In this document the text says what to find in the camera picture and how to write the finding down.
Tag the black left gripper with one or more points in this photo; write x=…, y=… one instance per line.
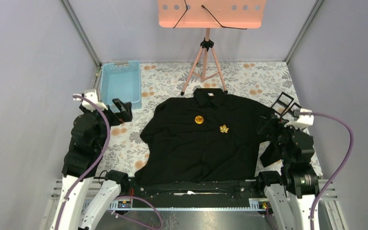
x=125, y=114

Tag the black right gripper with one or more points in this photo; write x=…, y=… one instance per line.
x=265, y=122

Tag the gold leaf brooch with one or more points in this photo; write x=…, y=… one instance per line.
x=224, y=129

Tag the black shirt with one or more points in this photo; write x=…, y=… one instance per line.
x=181, y=150

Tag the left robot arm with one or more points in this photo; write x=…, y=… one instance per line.
x=90, y=137

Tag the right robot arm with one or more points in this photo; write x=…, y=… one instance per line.
x=291, y=191

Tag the black brooch display tray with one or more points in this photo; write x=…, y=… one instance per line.
x=285, y=106

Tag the light blue plastic basket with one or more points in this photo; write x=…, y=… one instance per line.
x=121, y=80

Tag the floral table mat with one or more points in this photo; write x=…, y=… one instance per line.
x=259, y=81

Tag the pink music stand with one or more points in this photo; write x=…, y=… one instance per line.
x=209, y=14

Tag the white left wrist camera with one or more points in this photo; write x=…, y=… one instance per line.
x=93, y=96

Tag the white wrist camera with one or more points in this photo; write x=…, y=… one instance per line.
x=93, y=96
x=302, y=118

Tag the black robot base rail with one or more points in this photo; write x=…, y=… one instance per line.
x=232, y=195

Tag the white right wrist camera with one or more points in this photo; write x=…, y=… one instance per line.
x=302, y=118

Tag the aluminium frame rail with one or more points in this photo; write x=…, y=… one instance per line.
x=81, y=32

